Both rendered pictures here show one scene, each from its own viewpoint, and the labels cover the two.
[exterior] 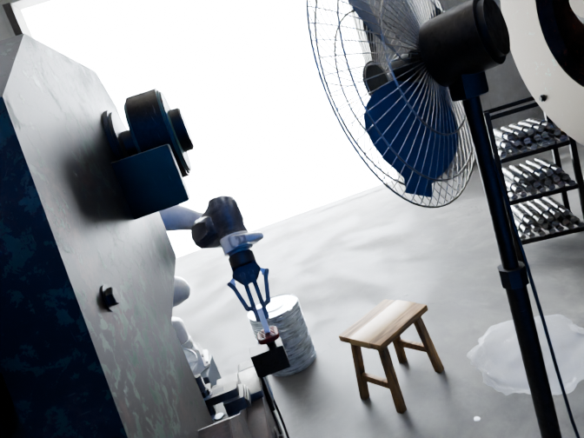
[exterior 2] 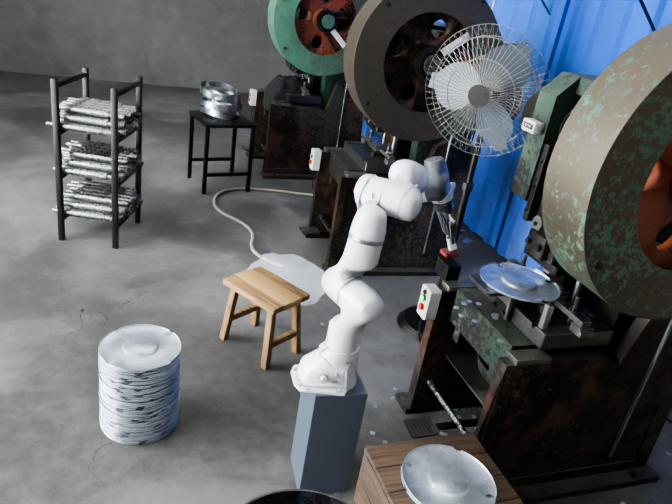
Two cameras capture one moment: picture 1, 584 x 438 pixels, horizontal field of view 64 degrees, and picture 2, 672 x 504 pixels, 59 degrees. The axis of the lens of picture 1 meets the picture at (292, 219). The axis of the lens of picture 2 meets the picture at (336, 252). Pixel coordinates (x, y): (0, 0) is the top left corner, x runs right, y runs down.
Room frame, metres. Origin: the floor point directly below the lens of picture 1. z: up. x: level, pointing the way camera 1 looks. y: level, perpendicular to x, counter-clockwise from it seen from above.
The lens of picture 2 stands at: (2.30, 2.16, 1.70)
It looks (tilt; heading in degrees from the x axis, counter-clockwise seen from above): 25 degrees down; 253
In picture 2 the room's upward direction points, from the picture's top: 10 degrees clockwise
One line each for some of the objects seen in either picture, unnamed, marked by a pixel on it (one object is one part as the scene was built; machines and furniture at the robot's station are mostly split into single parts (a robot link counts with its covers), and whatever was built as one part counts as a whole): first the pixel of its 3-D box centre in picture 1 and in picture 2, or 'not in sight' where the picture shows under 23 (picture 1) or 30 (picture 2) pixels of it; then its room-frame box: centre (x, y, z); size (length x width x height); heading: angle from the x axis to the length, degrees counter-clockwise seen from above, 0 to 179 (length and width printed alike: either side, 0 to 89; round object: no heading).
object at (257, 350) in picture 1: (275, 373); (445, 280); (1.21, 0.19, 0.62); 0.10 x 0.06 x 0.20; 95
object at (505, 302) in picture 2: not in sight; (503, 297); (1.13, 0.49, 0.72); 0.25 x 0.14 x 0.14; 5
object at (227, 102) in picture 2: not in sight; (220, 135); (1.97, -2.47, 0.40); 0.45 x 0.40 x 0.79; 107
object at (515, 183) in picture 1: (531, 175); (98, 158); (2.74, -1.48, 0.47); 0.46 x 0.43 x 0.95; 165
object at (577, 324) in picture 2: not in sight; (575, 311); (0.94, 0.65, 0.76); 0.17 x 0.06 x 0.10; 95
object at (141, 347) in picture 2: (272, 307); (140, 346); (2.40, 0.26, 0.34); 0.29 x 0.29 x 0.01
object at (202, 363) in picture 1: (183, 352); (327, 361); (1.79, 0.60, 0.52); 0.22 x 0.19 x 0.14; 0
